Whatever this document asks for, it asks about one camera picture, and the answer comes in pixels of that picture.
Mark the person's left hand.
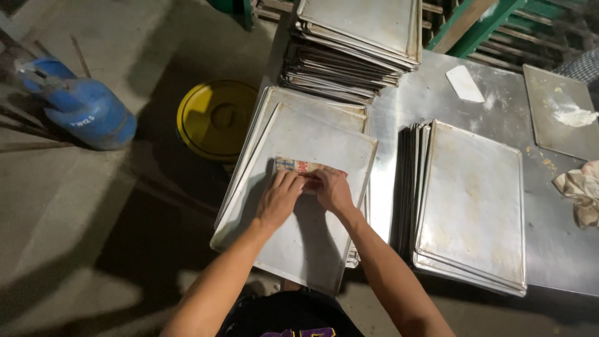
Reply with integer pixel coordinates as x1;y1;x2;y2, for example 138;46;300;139
256;170;306;227

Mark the person's right hand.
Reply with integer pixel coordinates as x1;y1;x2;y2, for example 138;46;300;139
302;168;355;216

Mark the printed paper piece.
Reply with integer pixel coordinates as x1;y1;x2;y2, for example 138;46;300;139
273;156;349;195

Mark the single metal baking tray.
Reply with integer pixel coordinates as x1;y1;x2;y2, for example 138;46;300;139
210;102;379;296

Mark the low stack of baking trays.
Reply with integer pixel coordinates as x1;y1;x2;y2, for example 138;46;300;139
214;86;370;269

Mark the yellow plastic bucket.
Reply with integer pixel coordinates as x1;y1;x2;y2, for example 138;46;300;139
176;80;259;163

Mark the tall stack of baking trays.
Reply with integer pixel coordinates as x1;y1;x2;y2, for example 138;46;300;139
279;0;423;105

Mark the person's black shirt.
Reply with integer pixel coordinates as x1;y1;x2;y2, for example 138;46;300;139
216;287;366;337

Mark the tilted stack of baking trays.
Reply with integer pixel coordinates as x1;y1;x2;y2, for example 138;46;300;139
396;119;528;297

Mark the white plastic scraper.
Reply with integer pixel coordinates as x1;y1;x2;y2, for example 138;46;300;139
445;65;486;104

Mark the blue gas cylinder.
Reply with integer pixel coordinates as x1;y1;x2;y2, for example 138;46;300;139
14;57;138;151

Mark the green metal rack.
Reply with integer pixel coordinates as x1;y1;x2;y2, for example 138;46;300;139
208;0;599;74

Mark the metal tray with dough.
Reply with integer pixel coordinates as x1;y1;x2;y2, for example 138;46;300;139
523;64;599;162

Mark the crumpled beige cloth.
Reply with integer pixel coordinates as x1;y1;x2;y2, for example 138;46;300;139
552;160;599;229

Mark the white dough lump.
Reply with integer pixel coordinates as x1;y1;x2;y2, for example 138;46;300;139
552;103;599;128

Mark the checkered cloth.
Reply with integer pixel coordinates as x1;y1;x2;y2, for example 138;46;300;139
553;48;599;85

